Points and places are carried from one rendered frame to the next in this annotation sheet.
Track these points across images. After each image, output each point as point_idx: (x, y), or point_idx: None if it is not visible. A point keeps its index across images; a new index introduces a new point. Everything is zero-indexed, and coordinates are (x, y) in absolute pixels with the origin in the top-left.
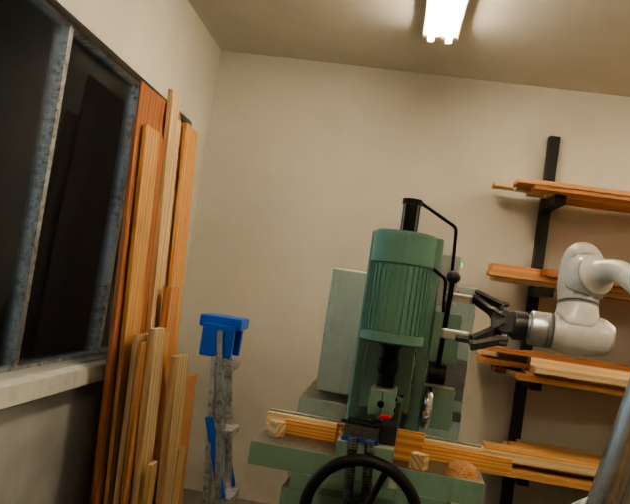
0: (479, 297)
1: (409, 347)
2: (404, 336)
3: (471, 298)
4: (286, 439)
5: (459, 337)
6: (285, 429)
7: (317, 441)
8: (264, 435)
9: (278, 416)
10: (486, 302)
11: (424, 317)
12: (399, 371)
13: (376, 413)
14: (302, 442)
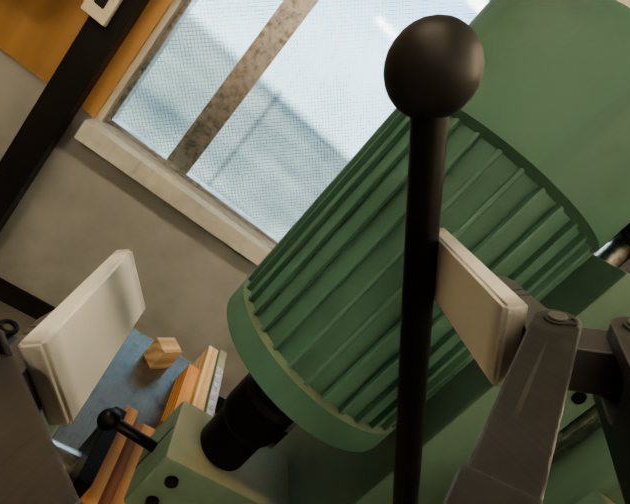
0: (564, 351)
1: (378, 459)
2: (250, 313)
3: (499, 317)
4: (134, 366)
5: (36, 324)
6: (179, 375)
7: (145, 418)
8: (147, 343)
9: (203, 359)
10: (551, 412)
11: (360, 329)
12: (319, 489)
13: (140, 457)
14: (123, 385)
